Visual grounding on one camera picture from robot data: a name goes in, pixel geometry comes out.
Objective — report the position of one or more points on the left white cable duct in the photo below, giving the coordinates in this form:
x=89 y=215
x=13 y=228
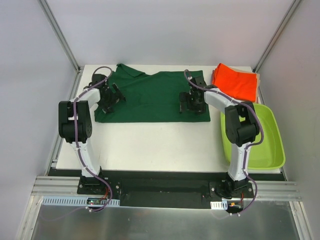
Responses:
x=79 y=201

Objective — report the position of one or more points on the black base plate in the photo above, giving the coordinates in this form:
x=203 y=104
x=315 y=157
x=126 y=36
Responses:
x=156 y=189

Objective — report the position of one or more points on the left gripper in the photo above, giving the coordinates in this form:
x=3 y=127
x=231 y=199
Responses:
x=110 y=98

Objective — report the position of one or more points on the aluminium frame post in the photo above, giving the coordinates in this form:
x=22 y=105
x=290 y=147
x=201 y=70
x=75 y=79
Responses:
x=277 y=34
x=59 y=34

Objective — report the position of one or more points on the lime green plastic tray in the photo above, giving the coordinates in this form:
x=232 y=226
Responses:
x=270 y=154

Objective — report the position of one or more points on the dark green t-shirt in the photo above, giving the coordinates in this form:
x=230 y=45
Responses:
x=149 y=98

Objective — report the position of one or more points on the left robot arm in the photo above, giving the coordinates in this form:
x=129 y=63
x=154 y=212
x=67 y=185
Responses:
x=76 y=128

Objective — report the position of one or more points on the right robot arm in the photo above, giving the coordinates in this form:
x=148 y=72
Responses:
x=242 y=126

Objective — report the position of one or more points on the orange folded t-shirt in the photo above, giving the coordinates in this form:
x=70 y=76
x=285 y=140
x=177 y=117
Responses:
x=233 y=81

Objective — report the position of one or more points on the left aluminium frame post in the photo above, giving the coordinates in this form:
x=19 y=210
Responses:
x=59 y=34

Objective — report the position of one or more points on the right aluminium frame post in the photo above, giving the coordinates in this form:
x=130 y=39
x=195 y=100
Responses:
x=277 y=34

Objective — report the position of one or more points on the white cable duct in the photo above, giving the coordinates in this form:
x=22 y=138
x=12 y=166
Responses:
x=79 y=201
x=219 y=205

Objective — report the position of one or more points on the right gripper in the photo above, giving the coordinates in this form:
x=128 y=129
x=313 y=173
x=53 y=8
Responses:
x=189 y=103

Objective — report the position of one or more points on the right white cable duct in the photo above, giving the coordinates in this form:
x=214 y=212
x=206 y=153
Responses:
x=219 y=205

